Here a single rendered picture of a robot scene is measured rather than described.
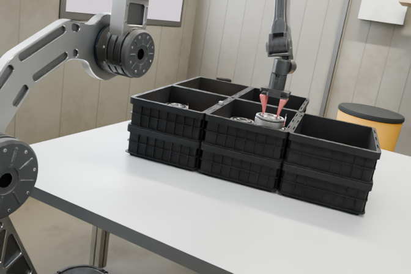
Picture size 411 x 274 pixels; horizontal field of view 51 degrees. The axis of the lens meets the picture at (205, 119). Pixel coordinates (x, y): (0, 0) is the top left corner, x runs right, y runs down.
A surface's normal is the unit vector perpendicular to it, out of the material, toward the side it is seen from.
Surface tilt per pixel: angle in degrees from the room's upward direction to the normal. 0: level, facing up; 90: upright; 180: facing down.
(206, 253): 0
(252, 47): 90
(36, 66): 90
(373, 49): 90
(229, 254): 0
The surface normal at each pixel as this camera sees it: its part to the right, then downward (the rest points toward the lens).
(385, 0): -0.47, 0.15
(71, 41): 0.87, 0.25
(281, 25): -0.47, -0.17
